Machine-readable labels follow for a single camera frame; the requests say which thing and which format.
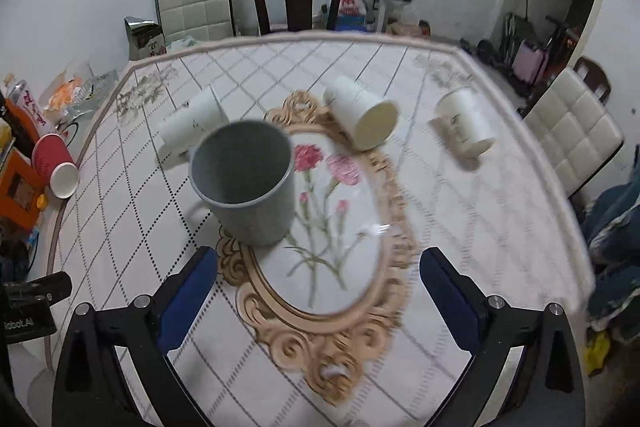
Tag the clear plastic bag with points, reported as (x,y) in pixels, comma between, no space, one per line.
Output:
(100,87)

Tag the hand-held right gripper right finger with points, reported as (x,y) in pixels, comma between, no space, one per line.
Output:
(450,302)

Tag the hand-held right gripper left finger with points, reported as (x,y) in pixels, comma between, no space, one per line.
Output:
(187,302)

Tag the white padded chair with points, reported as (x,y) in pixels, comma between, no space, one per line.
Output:
(575,132)
(195,9)

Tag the blue clothing pile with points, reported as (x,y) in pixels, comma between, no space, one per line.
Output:
(617,227)

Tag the white red printed packet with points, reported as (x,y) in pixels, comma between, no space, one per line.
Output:
(30,107)

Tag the red plastic bag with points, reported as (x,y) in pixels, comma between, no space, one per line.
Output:
(351,6)

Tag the red paper cup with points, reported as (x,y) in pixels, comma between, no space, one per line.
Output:
(50,157)

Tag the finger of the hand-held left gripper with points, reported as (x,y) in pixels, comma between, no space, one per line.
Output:
(50,287)

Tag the yellow cloth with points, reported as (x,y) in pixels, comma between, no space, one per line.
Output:
(598,352)

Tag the white mug with print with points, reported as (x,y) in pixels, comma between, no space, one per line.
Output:
(465,122)

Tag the grey mug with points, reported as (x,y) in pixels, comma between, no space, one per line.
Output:
(255,207)

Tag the silver foil bag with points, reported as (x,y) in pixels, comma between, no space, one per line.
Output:
(142,39)

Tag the orange box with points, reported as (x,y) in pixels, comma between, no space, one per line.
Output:
(17,187)

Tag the white paper cup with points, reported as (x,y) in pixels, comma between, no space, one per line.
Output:
(357,109)

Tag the orange snack packet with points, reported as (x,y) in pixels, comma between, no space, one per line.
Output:
(66,94)

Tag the pink suitcase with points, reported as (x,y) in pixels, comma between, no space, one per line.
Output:
(530,63)

